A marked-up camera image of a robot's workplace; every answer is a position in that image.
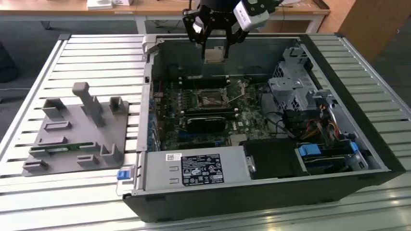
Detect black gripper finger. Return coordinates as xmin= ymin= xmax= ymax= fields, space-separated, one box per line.
xmin=223 ymin=15 xmax=249 ymax=59
xmin=182 ymin=9 xmax=211 ymax=60

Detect silver square CPU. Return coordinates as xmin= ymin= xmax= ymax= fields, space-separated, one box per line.
xmin=206 ymin=47 xmax=226 ymax=64

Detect black RAM slot bank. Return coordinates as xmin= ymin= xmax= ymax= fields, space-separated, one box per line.
xmin=186 ymin=75 xmax=230 ymax=89

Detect black CPU socket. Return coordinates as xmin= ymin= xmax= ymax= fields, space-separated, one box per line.
xmin=195 ymin=88 xmax=231 ymax=108

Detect silver metal disk bay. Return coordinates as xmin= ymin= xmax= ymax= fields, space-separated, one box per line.
xmin=267 ymin=47 xmax=333 ymax=114

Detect green motherboard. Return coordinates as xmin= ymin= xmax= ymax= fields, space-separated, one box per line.
xmin=150 ymin=76 xmax=271 ymax=151

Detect black graphics card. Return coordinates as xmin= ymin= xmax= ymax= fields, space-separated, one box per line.
xmin=186 ymin=116 xmax=227 ymax=133

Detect wooden desk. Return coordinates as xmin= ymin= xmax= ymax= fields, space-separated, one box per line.
xmin=0 ymin=0 xmax=331 ymax=35

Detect wooden cabinet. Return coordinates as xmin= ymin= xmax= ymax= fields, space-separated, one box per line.
xmin=317 ymin=0 xmax=411 ymax=64

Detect small silver heatsink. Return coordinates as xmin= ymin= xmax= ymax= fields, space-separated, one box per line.
xmin=230 ymin=134 xmax=250 ymax=145

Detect black plastic fan shroud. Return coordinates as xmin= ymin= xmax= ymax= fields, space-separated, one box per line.
xmin=241 ymin=139 xmax=310 ymax=180

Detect blue disk carrier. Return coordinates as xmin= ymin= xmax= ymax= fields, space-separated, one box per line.
xmin=297 ymin=143 xmax=323 ymax=158

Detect black power supply label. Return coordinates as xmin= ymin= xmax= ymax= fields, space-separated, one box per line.
xmin=181 ymin=153 xmax=226 ymax=187

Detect grey parts rack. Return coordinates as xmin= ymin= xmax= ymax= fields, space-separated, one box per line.
xmin=20 ymin=81 xmax=131 ymax=178

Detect silver power supply unit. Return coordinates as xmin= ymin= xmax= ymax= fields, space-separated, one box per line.
xmin=141 ymin=145 xmax=254 ymax=193

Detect green RAM stick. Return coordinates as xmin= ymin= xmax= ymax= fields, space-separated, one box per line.
xmin=31 ymin=142 xmax=97 ymax=154

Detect blue case latch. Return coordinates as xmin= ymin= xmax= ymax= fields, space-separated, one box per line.
xmin=117 ymin=169 xmax=134 ymax=181

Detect black open PC case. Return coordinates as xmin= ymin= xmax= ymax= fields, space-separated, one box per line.
xmin=122 ymin=32 xmax=407 ymax=223

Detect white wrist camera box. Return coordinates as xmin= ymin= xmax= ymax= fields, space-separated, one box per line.
xmin=233 ymin=0 xmax=271 ymax=32

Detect grey case corner handle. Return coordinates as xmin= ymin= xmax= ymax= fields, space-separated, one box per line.
xmin=142 ymin=35 xmax=162 ymax=54

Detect black cable bundle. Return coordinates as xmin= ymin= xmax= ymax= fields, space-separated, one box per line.
xmin=261 ymin=105 xmax=302 ymax=140

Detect orange and yellow wires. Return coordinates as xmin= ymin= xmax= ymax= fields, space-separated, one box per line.
xmin=305 ymin=103 xmax=341 ymax=141

